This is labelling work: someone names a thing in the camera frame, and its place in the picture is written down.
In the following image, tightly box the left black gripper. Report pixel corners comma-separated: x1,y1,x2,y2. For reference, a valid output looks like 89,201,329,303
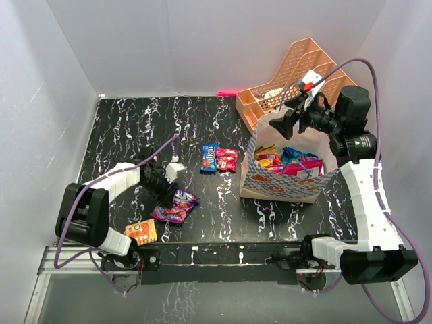
140,171,179,209

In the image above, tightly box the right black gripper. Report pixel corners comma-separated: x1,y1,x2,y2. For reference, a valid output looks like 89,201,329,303
269,92,344,140

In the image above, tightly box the purple Fox's berries candy bag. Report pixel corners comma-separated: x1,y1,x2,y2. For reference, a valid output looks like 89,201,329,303
150,188,199,224

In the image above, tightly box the blue snack bag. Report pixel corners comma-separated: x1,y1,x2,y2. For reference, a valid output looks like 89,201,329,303
280,146,319,165

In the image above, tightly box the orange Fox's fruits candy bag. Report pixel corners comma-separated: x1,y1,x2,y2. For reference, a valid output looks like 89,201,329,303
254,144,283,167

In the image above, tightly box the blue checkered paper bag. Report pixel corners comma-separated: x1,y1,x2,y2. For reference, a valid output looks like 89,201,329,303
240,103,338,203

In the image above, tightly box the magenta snack bag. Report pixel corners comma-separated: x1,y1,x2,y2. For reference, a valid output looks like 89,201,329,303
267,159,323,178

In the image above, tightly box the blue M&M's packet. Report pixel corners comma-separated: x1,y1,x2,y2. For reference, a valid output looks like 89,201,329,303
200,142,219,172

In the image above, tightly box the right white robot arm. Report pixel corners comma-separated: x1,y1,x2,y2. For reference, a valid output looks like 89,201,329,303
269,83,419,285

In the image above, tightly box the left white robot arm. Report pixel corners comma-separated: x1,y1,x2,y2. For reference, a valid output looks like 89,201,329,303
55,152,186,269

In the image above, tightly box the small orange snack pack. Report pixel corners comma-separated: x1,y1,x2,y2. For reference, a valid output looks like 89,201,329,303
125,219,157,246

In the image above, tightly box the small red candy packet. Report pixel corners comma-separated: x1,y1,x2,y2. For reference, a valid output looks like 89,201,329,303
215,148,238,172

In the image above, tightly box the pink marker pen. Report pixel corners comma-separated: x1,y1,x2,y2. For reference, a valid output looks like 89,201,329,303
217,90,236,97

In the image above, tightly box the peach plastic desk organizer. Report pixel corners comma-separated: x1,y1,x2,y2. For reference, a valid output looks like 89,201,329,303
236,38,336,132

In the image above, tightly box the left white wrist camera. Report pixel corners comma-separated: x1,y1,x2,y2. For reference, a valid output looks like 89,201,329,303
165,155,186,184

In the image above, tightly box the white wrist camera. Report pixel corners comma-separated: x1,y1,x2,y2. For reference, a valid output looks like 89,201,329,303
296,70,325,99
165,155,186,184

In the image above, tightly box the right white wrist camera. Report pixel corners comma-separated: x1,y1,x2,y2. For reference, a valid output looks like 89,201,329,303
296,70,325,99

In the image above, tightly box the black front mounting rail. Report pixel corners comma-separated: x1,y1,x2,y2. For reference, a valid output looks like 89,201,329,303
102,242,335,285

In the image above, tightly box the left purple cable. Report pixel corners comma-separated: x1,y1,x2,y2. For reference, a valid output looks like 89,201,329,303
53,134,182,294

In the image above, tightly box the purple cable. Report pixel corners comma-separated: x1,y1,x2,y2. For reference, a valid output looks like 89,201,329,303
303,57,430,324
53,134,182,294

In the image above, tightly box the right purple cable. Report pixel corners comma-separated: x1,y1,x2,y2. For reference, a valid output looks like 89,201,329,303
303,57,430,324

